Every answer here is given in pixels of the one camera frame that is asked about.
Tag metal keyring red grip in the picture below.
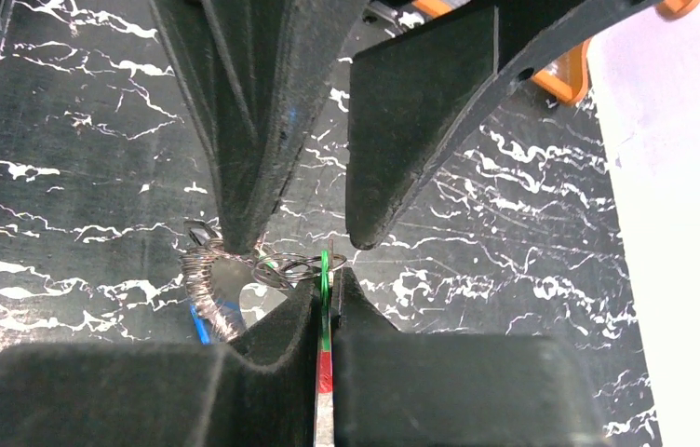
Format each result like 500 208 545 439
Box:
179 220 347 335

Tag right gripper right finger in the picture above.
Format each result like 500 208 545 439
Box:
332 268 608 446

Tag orange ribbed plastic rack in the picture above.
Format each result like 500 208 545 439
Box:
412 0 700 106

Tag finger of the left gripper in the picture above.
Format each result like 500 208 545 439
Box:
151 0 365 254
345 0 647 250

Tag blue key tag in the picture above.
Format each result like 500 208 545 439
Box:
190 302 247 345

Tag green key tag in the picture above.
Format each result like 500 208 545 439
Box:
319 250 332 352

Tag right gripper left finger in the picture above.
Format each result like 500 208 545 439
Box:
0 281 319 446

